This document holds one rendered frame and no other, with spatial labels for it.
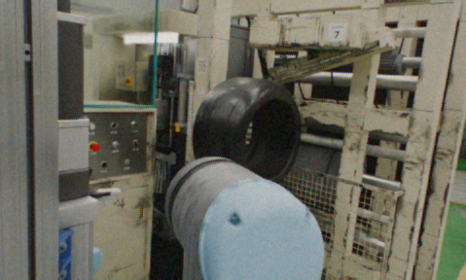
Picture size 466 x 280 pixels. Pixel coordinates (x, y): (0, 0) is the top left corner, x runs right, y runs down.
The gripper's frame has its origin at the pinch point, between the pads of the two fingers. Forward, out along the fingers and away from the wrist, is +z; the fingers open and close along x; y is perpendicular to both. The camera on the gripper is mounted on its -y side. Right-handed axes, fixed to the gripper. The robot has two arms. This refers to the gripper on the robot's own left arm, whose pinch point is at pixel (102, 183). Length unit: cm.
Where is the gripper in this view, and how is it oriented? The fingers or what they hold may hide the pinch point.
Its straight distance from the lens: 139.9
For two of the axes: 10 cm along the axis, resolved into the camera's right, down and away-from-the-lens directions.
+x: 9.5, 2.5, -2.1
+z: 2.5, -1.5, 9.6
